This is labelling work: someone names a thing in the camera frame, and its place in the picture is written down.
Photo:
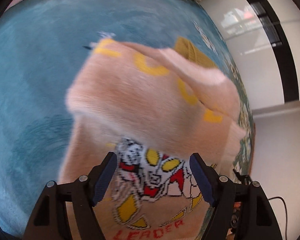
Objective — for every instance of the teal floral blanket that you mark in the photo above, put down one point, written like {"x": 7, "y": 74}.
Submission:
{"x": 35, "y": 80}

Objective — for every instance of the black window frame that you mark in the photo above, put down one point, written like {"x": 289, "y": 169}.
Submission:
{"x": 282, "y": 55}

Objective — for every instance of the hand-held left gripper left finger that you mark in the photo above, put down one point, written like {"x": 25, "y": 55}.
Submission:
{"x": 105, "y": 177}

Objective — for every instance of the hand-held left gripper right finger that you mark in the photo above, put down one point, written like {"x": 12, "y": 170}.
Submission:
{"x": 201, "y": 180}

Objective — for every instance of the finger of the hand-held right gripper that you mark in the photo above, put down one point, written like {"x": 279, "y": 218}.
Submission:
{"x": 242, "y": 177}

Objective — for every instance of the peach patterned sock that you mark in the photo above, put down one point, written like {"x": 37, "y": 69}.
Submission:
{"x": 145, "y": 110}

